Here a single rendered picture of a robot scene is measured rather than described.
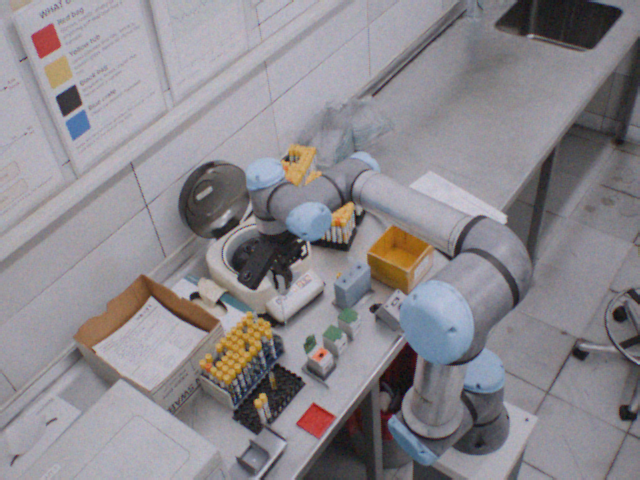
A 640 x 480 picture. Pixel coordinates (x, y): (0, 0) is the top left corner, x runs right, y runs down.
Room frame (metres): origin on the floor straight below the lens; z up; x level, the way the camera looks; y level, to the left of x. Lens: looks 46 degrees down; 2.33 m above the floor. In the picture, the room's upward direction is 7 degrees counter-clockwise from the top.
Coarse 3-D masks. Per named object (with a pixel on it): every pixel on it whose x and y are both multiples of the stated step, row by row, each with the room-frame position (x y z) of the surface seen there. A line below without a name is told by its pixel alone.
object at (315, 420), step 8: (312, 408) 0.85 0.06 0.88; (320, 408) 0.85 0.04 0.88; (304, 416) 0.84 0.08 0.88; (312, 416) 0.83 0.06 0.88; (320, 416) 0.83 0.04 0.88; (328, 416) 0.83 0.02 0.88; (296, 424) 0.82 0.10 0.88; (304, 424) 0.82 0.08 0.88; (312, 424) 0.81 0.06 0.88; (320, 424) 0.81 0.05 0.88; (328, 424) 0.80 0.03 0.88; (312, 432) 0.79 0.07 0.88; (320, 432) 0.79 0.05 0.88
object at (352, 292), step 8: (360, 264) 1.20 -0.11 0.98; (344, 272) 1.18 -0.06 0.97; (352, 272) 1.18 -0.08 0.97; (360, 272) 1.17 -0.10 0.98; (368, 272) 1.19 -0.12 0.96; (336, 280) 1.16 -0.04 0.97; (344, 280) 1.15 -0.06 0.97; (352, 280) 1.15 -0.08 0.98; (360, 280) 1.16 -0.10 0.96; (368, 280) 1.18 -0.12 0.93; (336, 288) 1.14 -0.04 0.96; (344, 288) 1.13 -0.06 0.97; (352, 288) 1.14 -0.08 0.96; (360, 288) 1.16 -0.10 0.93; (368, 288) 1.18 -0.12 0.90; (336, 296) 1.15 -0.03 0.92; (344, 296) 1.13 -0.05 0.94; (352, 296) 1.14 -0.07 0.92; (360, 296) 1.16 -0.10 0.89; (368, 296) 1.16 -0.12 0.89; (336, 304) 1.15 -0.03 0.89; (344, 304) 1.13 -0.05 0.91; (352, 304) 1.14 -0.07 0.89; (360, 304) 1.14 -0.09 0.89
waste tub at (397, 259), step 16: (384, 240) 1.30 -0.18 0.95; (400, 240) 1.32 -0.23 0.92; (416, 240) 1.29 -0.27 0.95; (368, 256) 1.24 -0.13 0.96; (384, 256) 1.30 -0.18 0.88; (400, 256) 1.29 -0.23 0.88; (416, 256) 1.28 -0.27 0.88; (432, 256) 1.25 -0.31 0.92; (384, 272) 1.21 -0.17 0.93; (400, 272) 1.17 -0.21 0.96; (416, 272) 1.18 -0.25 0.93; (400, 288) 1.17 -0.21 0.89
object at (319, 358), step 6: (318, 348) 0.97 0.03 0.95; (312, 354) 0.96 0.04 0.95; (318, 354) 0.95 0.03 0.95; (324, 354) 0.95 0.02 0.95; (330, 354) 0.95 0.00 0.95; (312, 360) 0.94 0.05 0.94; (318, 360) 0.94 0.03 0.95; (324, 360) 0.94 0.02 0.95; (330, 360) 0.94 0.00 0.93; (312, 366) 0.95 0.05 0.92; (318, 366) 0.93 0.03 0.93; (324, 366) 0.93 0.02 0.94; (324, 372) 0.93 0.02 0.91
